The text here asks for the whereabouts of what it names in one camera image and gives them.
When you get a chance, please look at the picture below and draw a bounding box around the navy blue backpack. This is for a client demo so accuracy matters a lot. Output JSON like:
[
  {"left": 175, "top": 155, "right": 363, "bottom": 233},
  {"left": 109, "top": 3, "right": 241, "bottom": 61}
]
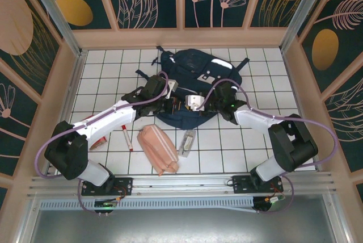
[{"left": 135, "top": 45, "right": 250, "bottom": 129}]

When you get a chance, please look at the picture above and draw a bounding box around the clear plastic case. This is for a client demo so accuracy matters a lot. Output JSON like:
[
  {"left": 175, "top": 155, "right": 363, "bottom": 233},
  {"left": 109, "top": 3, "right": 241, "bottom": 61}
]
[{"left": 179, "top": 129, "right": 197, "bottom": 158}]

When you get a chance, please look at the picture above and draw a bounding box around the red packet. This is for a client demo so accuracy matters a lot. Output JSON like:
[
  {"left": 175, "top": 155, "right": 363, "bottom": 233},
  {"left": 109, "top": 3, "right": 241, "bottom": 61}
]
[{"left": 83, "top": 114, "right": 108, "bottom": 151}]

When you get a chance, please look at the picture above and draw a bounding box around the grey slotted cable duct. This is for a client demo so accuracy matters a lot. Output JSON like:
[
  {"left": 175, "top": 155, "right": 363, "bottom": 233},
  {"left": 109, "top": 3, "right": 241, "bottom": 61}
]
[{"left": 39, "top": 196, "right": 258, "bottom": 212}]

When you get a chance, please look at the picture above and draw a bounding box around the pink pencil case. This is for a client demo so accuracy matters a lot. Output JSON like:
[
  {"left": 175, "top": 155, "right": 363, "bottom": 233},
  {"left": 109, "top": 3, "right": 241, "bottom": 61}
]
[{"left": 136, "top": 123, "right": 180, "bottom": 176}]

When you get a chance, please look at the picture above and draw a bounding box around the aluminium frame post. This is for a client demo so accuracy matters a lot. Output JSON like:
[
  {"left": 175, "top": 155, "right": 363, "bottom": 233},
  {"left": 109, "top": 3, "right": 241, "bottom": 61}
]
[
  {"left": 279, "top": 0, "right": 331, "bottom": 53},
  {"left": 24, "top": 0, "right": 86, "bottom": 56}
]

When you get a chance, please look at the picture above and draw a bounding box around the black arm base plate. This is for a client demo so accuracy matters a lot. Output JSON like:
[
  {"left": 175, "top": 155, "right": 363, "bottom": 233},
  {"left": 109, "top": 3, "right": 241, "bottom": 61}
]
[
  {"left": 81, "top": 177, "right": 133, "bottom": 197},
  {"left": 231, "top": 174, "right": 284, "bottom": 194}
]

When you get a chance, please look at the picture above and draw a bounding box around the aluminium table edge rail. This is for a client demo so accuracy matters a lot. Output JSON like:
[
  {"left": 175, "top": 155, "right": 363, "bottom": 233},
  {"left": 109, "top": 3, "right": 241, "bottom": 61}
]
[{"left": 42, "top": 51, "right": 87, "bottom": 176}]

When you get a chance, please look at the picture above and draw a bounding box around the purple sheathed cable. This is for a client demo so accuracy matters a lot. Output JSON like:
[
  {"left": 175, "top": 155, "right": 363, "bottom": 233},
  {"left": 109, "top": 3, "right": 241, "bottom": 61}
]
[
  {"left": 35, "top": 71, "right": 171, "bottom": 216},
  {"left": 198, "top": 78, "right": 340, "bottom": 215}
]

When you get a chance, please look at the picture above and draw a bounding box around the long aluminium base rail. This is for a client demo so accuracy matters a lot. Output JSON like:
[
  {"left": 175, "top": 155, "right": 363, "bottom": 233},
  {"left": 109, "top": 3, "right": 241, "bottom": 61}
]
[{"left": 28, "top": 171, "right": 335, "bottom": 198}]

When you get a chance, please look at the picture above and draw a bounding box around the grey sheet metal panel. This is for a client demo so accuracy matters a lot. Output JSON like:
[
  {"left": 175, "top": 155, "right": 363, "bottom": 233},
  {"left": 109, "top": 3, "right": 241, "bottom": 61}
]
[{"left": 27, "top": 194, "right": 345, "bottom": 243}]

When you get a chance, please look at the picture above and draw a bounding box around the red white marker pen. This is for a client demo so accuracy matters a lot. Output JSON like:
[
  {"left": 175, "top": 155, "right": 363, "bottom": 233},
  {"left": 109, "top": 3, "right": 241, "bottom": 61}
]
[{"left": 121, "top": 125, "right": 134, "bottom": 152}]

